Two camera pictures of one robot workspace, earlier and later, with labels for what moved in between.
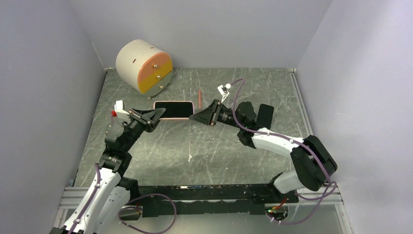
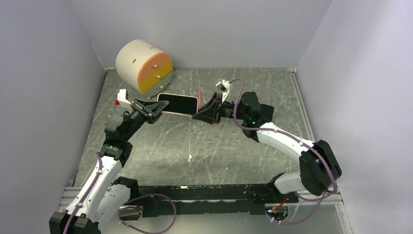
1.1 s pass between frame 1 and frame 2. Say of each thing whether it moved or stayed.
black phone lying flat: stayed
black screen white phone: moved
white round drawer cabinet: stayed
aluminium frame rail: stayed
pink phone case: moved
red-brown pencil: stayed
